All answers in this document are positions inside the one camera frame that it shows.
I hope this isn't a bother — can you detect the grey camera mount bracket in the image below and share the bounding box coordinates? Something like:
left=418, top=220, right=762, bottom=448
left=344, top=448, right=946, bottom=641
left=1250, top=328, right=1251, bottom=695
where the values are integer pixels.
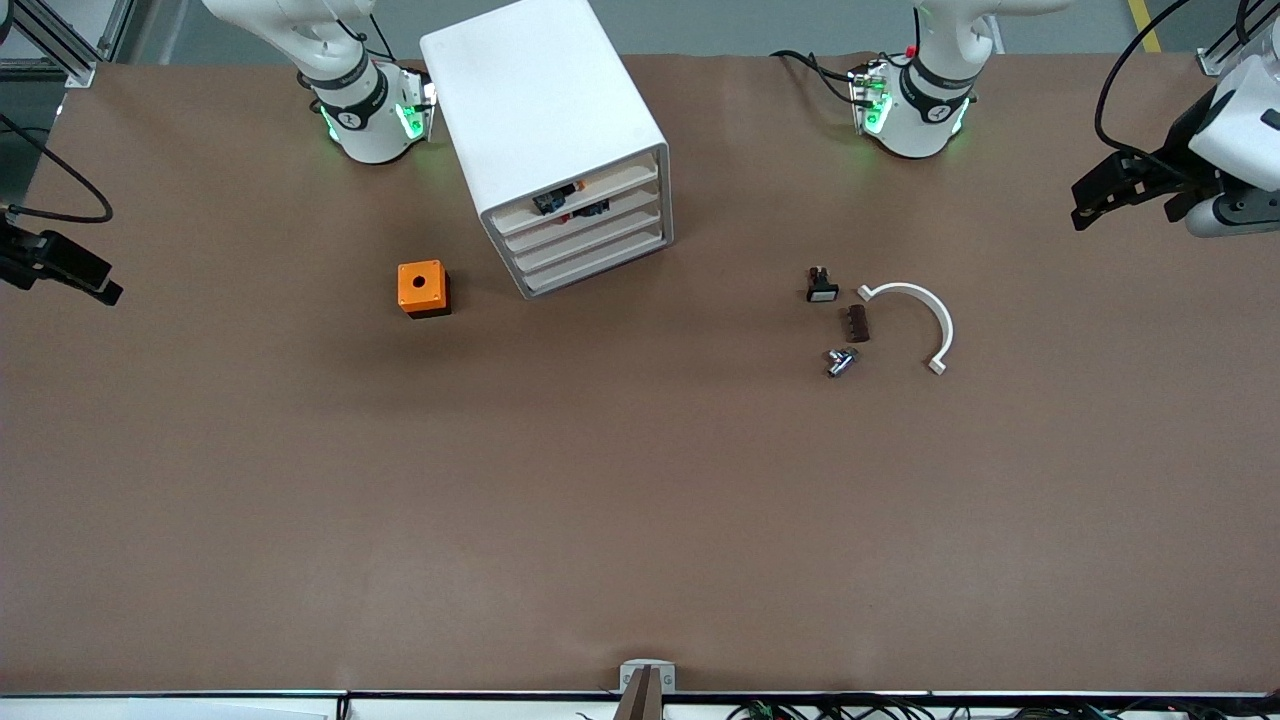
left=612, top=658, right=678, bottom=720

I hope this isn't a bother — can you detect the black arm base cable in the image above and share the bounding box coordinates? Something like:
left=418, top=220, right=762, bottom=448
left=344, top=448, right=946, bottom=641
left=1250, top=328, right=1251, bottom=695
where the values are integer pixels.
left=770, top=48, right=863, bottom=107

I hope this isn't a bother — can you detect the orange button enclosure box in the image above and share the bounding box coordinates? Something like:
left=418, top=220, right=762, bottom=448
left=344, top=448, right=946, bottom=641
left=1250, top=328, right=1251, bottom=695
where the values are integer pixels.
left=397, top=260, right=452, bottom=319

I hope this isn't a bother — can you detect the aluminium frame profile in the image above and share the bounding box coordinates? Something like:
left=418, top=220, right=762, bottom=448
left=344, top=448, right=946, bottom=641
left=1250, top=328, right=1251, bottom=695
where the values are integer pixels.
left=0, top=0, right=137, bottom=89
left=1195, top=0, right=1280, bottom=77

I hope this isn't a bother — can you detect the white curved plastic bracket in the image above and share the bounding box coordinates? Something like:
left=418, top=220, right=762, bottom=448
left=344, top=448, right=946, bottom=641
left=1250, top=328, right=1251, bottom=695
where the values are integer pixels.
left=857, top=282, right=955, bottom=376

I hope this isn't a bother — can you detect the white drawer cabinet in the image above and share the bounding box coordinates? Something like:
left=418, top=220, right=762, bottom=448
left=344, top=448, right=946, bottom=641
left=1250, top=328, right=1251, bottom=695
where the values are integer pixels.
left=418, top=0, right=674, bottom=301

